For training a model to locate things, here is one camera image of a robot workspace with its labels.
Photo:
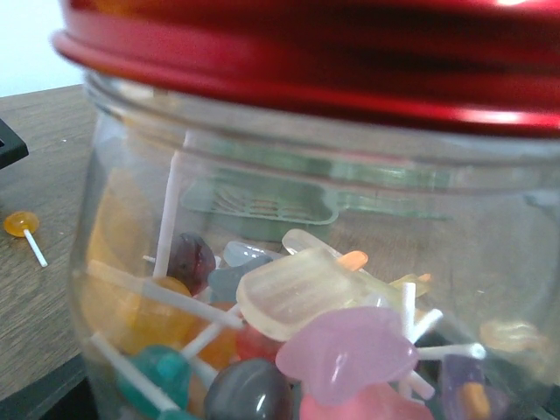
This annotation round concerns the black bin with lollipops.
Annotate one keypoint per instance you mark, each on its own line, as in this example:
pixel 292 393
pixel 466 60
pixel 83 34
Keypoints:
pixel 13 148

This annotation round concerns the red round lid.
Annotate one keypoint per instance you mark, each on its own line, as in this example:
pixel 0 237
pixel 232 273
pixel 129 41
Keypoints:
pixel 489 67

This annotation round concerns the green slotted plastic scoop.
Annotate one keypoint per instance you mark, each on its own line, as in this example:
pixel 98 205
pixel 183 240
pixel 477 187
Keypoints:
pixel 264 208

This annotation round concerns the orange lollipop near bins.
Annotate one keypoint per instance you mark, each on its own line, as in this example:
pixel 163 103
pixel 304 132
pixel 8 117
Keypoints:
pixel 24 224

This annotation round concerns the clear plastic jar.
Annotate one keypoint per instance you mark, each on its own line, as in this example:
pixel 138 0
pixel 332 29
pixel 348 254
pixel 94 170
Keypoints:
pixel 388 317

